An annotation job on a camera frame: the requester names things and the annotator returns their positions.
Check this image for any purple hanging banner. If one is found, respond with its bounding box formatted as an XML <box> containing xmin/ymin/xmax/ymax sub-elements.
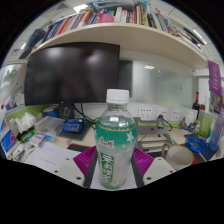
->
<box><xmin>207</xmin><ymin>60</ymin><xmax>223</xmax><ymax>98</ymax></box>

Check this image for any grey metal laptop stand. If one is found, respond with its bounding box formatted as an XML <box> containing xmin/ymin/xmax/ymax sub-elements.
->
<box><xmin>133</xmin><ymin>116</ymin><xmax>174</xmax><ymax>154</ymax></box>

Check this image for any black desk mat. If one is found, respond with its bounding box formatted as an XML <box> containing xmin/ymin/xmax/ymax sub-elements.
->
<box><xmin>66</xmin><ymin>132</ymin><xmax>218</xmax><ymax>166</ymax></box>

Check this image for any black computer monitor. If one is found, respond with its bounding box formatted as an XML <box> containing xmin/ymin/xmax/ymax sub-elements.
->
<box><xmin>23</xmin><ymin>41</ymin><xmax>121</xmax><ymax>120</ymax></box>

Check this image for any small blue box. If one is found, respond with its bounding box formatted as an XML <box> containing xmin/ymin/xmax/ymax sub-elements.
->
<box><xmin>62</xmin><ymin>118</ymin><xmax>85</xmax><ymax>134</ymax></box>

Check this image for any white ceramic jar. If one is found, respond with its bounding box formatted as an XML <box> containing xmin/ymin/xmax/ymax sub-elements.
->
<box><xmin>183</xmin><ymin>109</ymin><xmax>196</xmax><ymax>127</ymax></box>

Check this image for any clear plastic box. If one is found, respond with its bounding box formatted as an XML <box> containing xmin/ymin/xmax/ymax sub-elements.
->
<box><xmin>34</xmin><ymin>115</ymin><xmax>66</xmax><ymax>136</ymax></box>

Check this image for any coiled blue cable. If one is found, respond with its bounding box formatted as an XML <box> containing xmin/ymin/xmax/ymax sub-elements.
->
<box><xmin>185</xmin><ymin>135</ymin><xmax>208</xmax><ymax>154</ymax></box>

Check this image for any black cable bundle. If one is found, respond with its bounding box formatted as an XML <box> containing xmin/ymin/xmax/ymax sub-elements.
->
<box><xmin>73</xmin><ymin>103</ymin><xmax>98</xmax><ymax>127</ymax></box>

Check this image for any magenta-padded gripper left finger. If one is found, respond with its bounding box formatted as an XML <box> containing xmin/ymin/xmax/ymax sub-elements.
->
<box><xmin>49</xmin><ymin>145</ymin><xmax>100</xmax><ymax>189</ymax></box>

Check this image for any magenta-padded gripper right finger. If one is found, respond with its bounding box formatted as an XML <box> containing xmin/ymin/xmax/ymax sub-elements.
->
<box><xmin>130</xmin><ymin>147</ymin><xmax>177</xmax><ymax>189</ymax></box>

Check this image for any black plug with cable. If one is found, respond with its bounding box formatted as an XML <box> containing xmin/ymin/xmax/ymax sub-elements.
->
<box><xmin>157</xmin><ymin>114</ymin><xmax>174</xmax><ymax>131</ymax></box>

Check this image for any white wall power outlet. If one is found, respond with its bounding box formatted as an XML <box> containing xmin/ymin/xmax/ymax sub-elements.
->
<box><xmin>138</xmin><ymin>105</ymin><xmax>153</xmax><ymax>121</ymax></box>
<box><xmin>155</xmin><ymin>107</ymin><xmax>171</xmax><ymax>122</ymax></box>
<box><xmin>170</xmin><ymin>108</ymin><xmax>183</xmax><ymax>122</ymax></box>

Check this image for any green-labelled clear drink bottle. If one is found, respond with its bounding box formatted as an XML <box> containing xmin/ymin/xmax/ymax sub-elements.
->
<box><xmin>94</xmin><ymin>88</ymin><xmax>138</xmax><ymax>191</ymax></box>

